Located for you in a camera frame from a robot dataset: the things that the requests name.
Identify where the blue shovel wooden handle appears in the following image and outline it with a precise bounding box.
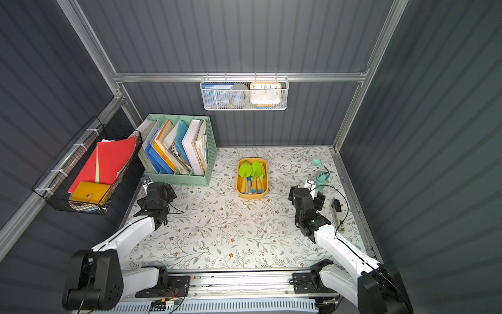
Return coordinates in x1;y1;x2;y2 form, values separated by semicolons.
246;177;252;194

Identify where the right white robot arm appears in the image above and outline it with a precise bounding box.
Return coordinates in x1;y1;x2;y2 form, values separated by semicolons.
288;187;414;313

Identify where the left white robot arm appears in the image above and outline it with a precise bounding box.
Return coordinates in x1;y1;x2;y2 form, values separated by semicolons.
61;182;176;311

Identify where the yellow plastic storage box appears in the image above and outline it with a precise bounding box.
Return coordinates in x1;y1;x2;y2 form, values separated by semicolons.
236;158;269;200

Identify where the blue box in basket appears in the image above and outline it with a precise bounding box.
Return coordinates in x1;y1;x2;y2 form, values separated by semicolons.
200;82;234;111

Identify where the green book organizer crate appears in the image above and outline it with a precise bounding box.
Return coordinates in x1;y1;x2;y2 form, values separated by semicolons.
138;114;217;187

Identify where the blue folder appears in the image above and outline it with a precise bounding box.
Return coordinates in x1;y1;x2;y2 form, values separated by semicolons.
145;145;175;175

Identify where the floral table mat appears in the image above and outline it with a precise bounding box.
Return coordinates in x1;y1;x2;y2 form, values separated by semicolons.
122;147;345;270

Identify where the red folder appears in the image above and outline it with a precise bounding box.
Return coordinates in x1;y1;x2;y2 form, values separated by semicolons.
68;136;137;193

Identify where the white hardcover book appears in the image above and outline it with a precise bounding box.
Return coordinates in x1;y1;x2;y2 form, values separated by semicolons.
182;119;204;176

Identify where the yellow wallet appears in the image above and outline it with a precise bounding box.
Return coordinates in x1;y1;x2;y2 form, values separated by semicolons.
69;182;111;205

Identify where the yellow white alarm clock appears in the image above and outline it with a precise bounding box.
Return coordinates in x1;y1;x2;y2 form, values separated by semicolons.
249;82;282;107

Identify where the grey tape roll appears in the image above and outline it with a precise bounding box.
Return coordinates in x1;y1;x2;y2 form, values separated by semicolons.
228;83;249;108

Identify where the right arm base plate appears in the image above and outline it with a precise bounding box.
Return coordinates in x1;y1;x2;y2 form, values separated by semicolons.
289;271;336;294

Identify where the black wire side basket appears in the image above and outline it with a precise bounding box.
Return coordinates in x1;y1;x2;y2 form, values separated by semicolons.
32;119;142;215

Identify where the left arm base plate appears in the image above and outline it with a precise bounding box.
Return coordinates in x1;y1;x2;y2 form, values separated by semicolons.
135;276;191;299

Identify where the white wire wall basket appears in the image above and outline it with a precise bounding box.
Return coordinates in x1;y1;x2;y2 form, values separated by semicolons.
199;78;290;111

